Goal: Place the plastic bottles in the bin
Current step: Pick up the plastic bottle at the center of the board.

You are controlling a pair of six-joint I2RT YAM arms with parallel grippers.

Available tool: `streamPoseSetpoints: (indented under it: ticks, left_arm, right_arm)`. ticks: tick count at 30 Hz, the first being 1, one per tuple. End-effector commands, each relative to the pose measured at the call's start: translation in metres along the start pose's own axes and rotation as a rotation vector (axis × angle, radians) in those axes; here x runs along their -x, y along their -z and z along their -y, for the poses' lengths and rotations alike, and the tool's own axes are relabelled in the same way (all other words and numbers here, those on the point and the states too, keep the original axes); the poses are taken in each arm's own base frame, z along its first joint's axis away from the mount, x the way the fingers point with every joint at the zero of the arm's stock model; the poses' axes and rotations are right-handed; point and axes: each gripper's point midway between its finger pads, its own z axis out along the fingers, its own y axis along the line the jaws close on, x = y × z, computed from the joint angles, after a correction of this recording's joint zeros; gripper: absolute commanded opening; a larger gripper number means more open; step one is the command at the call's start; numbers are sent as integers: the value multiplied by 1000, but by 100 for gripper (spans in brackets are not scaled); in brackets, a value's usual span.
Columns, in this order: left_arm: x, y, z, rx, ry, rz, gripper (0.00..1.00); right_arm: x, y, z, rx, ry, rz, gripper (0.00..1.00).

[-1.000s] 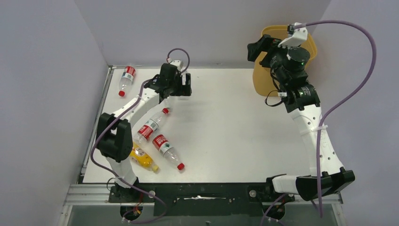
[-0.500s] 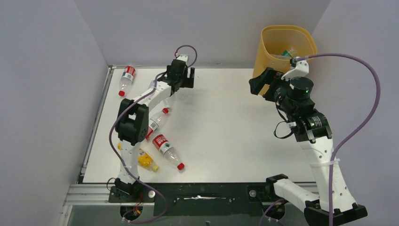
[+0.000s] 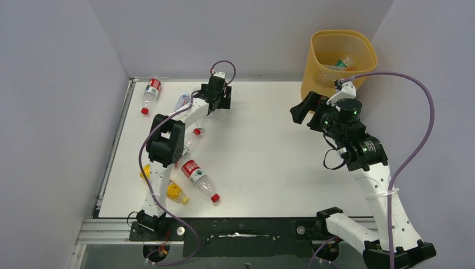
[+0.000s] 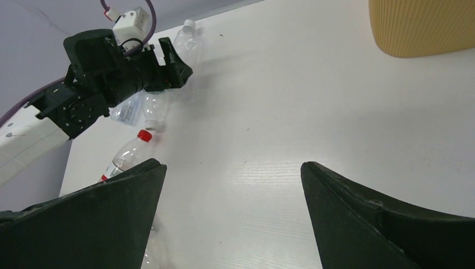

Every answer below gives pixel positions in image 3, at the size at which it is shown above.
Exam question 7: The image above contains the clear bottle green white label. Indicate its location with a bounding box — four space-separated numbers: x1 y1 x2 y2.
334 54 355 68

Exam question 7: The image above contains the red label bottle red cap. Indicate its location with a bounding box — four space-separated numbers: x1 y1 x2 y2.
180 159 220 203

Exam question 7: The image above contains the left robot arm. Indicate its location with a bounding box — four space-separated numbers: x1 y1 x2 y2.
137 72 231 235

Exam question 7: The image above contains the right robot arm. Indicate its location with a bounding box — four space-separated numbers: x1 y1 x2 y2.
290 91 436 268

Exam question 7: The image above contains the yellow plastic waste bin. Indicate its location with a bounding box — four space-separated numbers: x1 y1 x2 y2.
301 30 378 99

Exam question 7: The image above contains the clear bottle blue purple label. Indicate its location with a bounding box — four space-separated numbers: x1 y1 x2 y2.
174 93 191 112

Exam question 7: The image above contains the red label bottle left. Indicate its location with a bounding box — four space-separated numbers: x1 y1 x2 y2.
175 128 202 168

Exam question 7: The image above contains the clear bottle red label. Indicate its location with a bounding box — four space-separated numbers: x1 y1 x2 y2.
141 76 162 115

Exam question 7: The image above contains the yellow juice bottle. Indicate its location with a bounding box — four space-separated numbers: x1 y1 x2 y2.
140 164 189 205

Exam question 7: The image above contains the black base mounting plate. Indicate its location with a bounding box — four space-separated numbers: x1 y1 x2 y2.
129 217 331 258

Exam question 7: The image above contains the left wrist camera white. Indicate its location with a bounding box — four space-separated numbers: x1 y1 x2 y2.
211 72 226 82

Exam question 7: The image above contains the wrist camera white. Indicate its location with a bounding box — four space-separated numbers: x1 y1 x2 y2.
326 79 356 106
211 72 226 82

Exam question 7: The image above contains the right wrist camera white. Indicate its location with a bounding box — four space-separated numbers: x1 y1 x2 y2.
326 79 356 106

